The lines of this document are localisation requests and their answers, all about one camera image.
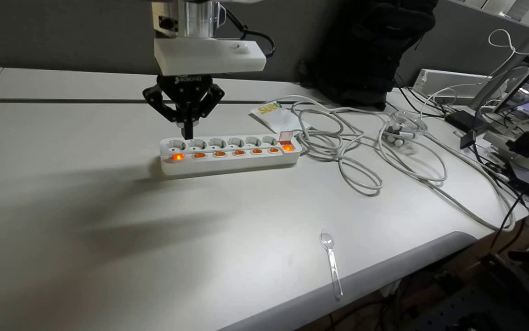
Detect white paper tag yellow print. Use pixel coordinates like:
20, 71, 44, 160
248, 99, 303, 134

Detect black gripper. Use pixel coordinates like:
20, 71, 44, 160
141, 73, 226, 141

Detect black fabric bag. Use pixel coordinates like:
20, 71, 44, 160
299, 0, 441, 110

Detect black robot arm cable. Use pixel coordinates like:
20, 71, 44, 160
217, 2, 277, 59

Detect white flat box device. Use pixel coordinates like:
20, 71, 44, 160
409, 66, 494, 103

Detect clear plastic wrapper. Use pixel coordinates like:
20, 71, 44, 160
376, 114, 430, 152

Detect thin white looped cable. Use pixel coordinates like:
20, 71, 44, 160
485, 25, 521, 70

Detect clear plastic spoon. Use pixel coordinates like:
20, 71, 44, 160
318, 230, 345, 301

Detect white power strip orange switches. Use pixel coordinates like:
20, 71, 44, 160
156, 132, 303, 180

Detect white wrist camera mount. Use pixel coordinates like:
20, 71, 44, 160
150, 35, 268, 79

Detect white power strip cable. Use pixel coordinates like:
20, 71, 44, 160
286, 97, 518, 233

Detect black cable bundle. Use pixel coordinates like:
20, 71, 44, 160
468, 136, 529, 250

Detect black power adapter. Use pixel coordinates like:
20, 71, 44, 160
444, 108, 494, 150

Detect black chair base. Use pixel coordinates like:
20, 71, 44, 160
435, 242, 529, 331

